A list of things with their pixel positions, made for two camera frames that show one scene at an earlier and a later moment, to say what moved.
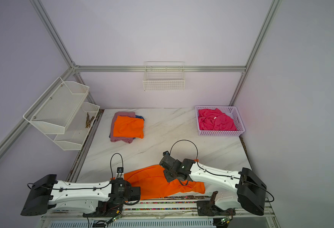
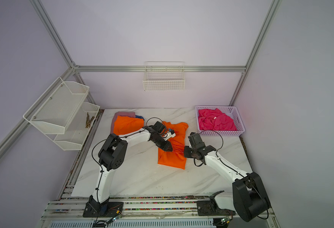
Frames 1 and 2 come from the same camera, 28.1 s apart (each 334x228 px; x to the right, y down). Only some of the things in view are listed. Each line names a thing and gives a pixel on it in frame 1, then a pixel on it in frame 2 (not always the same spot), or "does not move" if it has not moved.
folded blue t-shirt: x=139 y=117 does not move
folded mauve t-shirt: x=114 y=138 does not move
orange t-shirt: x=152 y=183 -> x=175 y=158
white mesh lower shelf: x=75 y=133 does not move
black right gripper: x=169 y=176 -> x=186 y=151
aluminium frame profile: x=77 y=69 does not move
